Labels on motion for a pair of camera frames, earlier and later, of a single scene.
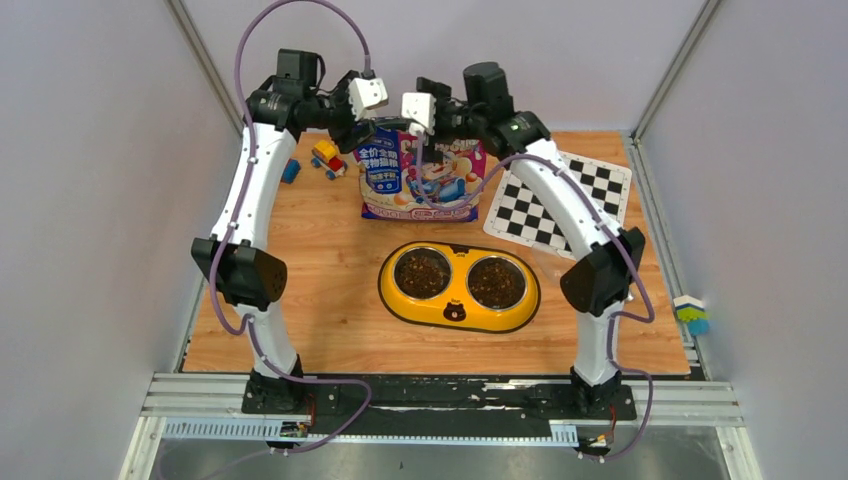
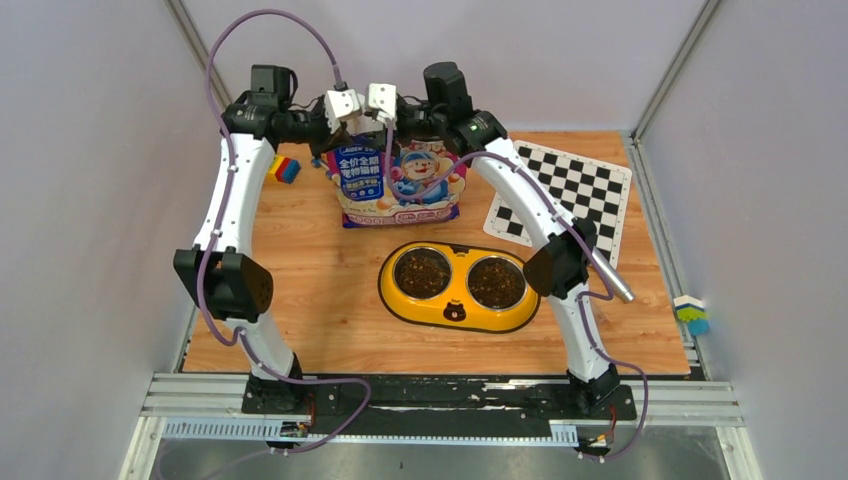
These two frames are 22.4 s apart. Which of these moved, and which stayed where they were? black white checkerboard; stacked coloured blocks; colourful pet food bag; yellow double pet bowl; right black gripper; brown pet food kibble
Moved: right black gripper; colourful pet food bag
Stayed: yellow double pet bowl; black white checkerboard; brown pet food kibble; stacked coloured blocks
